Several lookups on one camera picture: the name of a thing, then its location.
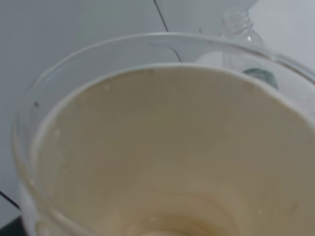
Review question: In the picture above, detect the clear green-label water bottle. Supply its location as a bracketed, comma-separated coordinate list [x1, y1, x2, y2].
[196, 8, 279, 88]

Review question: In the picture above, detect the blue sleeved paper cup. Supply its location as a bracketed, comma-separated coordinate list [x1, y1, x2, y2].
[12, 33, 315, 236]

